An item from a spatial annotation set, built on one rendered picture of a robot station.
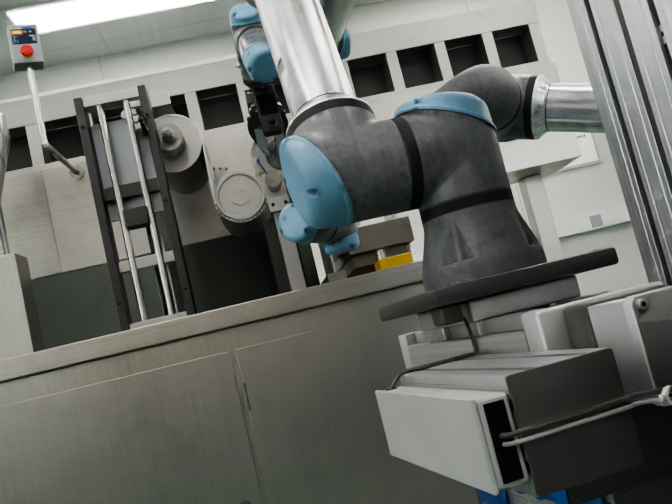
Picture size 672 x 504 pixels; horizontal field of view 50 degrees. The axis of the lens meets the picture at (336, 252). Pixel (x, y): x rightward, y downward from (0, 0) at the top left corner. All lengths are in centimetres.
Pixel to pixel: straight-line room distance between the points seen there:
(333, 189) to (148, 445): 81
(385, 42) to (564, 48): 297
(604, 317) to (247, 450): 96
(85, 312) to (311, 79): 134
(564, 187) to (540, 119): 352
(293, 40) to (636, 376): 60
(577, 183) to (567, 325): 421
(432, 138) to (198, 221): 131
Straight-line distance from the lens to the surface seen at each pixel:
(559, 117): 133
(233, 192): 176
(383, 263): 148
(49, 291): 215
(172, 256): 164
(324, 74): 93
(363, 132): 86
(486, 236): 85
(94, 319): 211
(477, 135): 88
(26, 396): 154
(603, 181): 496
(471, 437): 56
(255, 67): 147
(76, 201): 217
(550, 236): 240
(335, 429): 147
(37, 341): 192
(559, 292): 85
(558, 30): 517
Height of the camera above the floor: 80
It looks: 6 degrees up
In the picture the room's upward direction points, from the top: 14 degrees counter-clockwise
